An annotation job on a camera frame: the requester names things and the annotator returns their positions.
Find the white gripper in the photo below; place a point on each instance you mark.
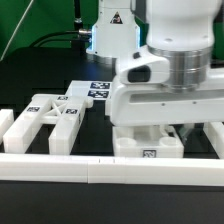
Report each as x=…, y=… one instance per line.
x=155, y=87

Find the white chair seat block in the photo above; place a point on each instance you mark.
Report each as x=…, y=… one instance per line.
x=155, y=141

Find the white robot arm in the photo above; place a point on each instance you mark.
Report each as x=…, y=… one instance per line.
x=124, y=26

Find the white marker base sheet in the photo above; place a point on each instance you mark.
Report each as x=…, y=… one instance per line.
x=98, y=90

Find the black pole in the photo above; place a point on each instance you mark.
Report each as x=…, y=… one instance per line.
x=77, y=15

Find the white chair back frame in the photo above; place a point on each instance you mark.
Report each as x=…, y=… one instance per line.
x=65, y=113

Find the white U-shaped fence frame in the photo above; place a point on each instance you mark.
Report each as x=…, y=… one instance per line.
x=89, y=169

